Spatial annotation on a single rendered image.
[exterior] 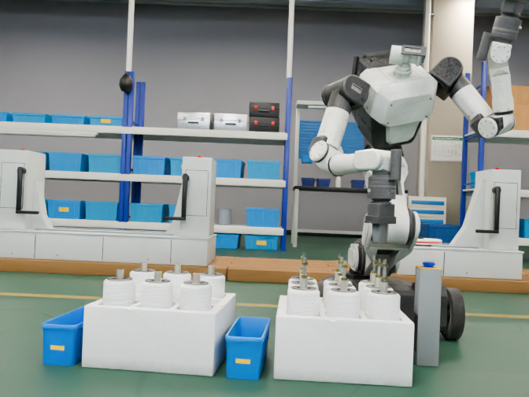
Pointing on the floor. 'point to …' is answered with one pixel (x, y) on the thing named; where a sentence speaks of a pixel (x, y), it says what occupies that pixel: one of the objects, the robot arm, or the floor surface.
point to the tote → (432, 231)
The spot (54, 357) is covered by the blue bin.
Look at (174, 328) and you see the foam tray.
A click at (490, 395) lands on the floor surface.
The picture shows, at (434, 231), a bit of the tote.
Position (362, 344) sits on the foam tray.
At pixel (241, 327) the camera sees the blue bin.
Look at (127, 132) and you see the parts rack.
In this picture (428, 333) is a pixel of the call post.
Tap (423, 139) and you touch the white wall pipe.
